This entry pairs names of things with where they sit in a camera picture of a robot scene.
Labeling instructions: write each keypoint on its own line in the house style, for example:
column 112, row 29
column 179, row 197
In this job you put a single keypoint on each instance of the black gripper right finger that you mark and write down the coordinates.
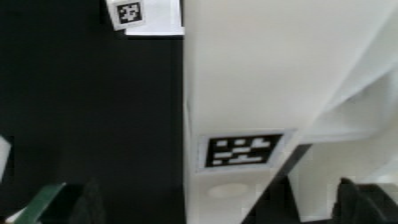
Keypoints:
column 364, row 205

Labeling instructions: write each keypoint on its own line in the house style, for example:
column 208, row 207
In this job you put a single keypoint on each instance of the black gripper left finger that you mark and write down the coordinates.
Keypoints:
column 66, row 204

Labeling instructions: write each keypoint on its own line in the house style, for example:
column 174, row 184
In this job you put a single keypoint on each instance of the long white chair back post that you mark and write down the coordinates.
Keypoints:
column 268, row 55

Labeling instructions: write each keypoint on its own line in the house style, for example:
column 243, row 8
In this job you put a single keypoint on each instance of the small white tagged cube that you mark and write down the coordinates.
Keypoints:
column 126, row 13

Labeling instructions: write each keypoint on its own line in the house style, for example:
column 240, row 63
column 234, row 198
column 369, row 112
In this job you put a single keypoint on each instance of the white sheet with tags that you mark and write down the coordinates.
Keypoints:
column 162, row 19

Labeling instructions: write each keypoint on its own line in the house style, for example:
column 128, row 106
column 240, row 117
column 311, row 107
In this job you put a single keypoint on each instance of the white U-shaped boundary frame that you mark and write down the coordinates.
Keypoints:
column 5, row 147

